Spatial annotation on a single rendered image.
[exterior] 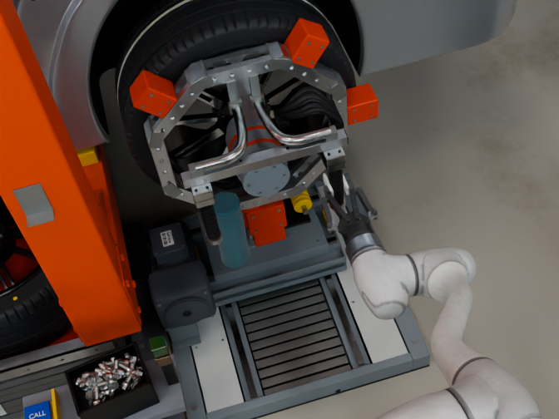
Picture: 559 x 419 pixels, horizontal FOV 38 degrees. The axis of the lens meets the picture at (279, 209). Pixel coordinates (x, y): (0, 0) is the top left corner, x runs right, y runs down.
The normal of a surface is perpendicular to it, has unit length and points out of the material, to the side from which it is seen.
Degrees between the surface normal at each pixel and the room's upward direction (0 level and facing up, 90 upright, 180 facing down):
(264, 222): 90
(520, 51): 0
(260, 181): 90
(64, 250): 90
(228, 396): 0
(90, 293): 90
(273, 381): 0
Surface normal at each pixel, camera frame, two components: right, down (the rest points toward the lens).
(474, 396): -0.12, -0.79
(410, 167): -0.10, -0.63
